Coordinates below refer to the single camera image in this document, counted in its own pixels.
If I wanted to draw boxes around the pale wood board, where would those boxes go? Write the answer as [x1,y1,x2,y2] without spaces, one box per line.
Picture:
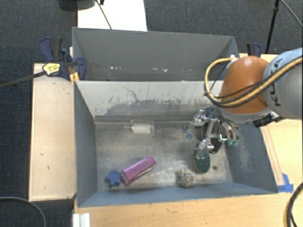
[28,62,78,202]

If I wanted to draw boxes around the grey metal bin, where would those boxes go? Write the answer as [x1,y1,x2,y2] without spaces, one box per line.
[71,26,279,208]

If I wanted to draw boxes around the black cylinder on white bracket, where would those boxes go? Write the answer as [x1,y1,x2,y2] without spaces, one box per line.
[252,112,284,128]

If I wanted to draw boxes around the speckled beige ball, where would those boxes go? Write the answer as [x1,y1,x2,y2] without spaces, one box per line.
[177,169,194,188]

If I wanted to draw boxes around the dark green oval brush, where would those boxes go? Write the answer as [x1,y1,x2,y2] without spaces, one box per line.
[193,142,211,174]

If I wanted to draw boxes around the blue star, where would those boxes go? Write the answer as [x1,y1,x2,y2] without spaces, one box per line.
[105,169,123,189]

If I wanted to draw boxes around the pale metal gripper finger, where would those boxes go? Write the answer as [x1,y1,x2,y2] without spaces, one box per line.
[184,118,201,139]
[196,139,214,162]

